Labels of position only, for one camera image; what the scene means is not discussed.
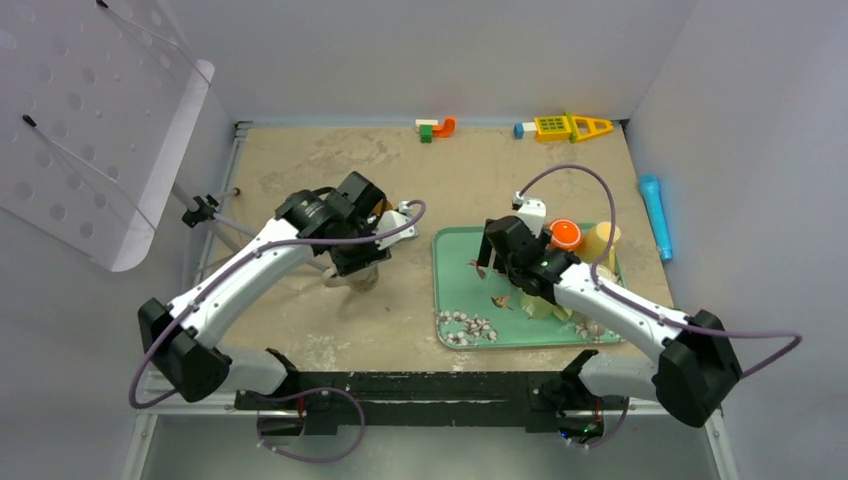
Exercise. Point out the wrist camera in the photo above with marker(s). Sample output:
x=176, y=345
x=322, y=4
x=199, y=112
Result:
x=392, y=220
x=532, y=211

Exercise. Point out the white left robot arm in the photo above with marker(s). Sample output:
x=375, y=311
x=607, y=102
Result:
x=181, y=337

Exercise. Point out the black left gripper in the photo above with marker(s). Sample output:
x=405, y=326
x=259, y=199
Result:
x=346, y=263

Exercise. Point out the pale green faceted mug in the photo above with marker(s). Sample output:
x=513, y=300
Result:
x=538, y=308

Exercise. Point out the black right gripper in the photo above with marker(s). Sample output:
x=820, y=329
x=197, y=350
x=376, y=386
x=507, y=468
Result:
x=485, y=253

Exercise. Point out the blue white toy block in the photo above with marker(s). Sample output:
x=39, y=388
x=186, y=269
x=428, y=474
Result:
x=525, y=130

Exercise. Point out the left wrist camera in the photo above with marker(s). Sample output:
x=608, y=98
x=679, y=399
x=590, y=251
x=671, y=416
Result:
x=392, y=220

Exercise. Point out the white perforated panel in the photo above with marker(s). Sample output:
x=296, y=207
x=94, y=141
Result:
x=99, y=100

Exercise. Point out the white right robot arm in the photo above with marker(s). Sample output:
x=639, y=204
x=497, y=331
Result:
x=689, y=365

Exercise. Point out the yellow toy phone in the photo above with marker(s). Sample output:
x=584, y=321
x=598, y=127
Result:
x=570, y=127

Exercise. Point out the orange green toy blocks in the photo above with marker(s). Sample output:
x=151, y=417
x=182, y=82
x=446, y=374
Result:
x=429, y=129

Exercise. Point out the green floral serving tray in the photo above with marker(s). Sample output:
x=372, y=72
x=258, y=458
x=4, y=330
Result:
x=476, y=312

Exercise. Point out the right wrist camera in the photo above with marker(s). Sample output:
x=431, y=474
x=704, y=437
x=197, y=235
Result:
x=532, y=211

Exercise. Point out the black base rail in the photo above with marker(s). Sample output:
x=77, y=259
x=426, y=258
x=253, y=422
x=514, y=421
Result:
x=535, y=401

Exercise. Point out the yellow mug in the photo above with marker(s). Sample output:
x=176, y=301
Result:
x=594, y=243

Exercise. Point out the cream floral mug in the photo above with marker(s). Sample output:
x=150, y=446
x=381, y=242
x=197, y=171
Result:
x=361, y=281

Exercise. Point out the blue toy microphone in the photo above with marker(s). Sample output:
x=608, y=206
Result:
x=650, y=190

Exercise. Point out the orange mug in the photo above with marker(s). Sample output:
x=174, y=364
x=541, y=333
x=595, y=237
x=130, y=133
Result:
x=565, y=234

